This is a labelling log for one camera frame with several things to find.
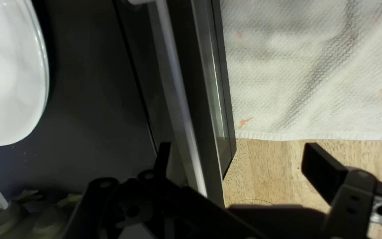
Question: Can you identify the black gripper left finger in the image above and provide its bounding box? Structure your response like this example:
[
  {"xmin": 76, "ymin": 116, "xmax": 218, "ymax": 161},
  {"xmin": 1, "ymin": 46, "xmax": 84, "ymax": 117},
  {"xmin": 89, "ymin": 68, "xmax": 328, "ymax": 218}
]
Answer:
[{"xmin": 151, "ymin": 141, "xmax": 172, "ymax": 178}]

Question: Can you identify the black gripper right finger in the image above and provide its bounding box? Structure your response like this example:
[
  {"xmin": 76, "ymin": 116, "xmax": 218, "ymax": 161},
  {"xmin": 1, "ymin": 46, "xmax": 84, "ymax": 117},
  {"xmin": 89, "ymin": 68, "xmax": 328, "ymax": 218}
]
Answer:
[{"xmin": 301, "ymin": 141, "xmax": 382, "ymax": 239}]

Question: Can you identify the black toaster oven body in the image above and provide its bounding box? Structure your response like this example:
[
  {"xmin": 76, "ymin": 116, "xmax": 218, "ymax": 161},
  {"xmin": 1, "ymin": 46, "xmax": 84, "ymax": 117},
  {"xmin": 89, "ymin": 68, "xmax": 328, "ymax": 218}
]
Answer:
[{"xmin": 0, "ymin": 0, "xmax": 188, "ymax": 210}]

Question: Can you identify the white cloth with orange stains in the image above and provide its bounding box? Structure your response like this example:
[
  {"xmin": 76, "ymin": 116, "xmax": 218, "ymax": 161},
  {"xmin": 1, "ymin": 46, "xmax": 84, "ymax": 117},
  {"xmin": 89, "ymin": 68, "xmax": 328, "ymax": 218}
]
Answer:
[{"xmin": 219, "ymin": 0, "xmax": 382, "ymax": 143}]

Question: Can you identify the white round plate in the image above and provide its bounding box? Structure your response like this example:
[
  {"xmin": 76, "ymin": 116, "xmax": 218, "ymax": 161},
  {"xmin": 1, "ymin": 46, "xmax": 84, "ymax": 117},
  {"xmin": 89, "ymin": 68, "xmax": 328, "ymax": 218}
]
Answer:
[{"xmin": 0, "ymin": 0, "xmax": 52, "ymax": 148}]

